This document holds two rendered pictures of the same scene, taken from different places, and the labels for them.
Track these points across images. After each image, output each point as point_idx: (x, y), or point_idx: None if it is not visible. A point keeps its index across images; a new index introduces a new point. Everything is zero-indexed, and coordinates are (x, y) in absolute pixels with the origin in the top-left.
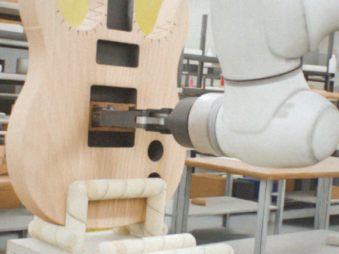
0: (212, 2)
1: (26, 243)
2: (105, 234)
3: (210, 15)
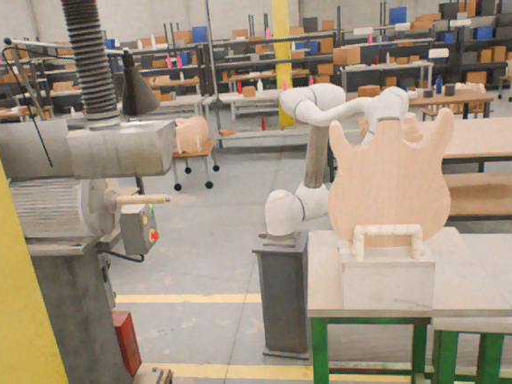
0: (406, 111)
1: (427, 256)
2: (370, 257)
3: (404, 116)
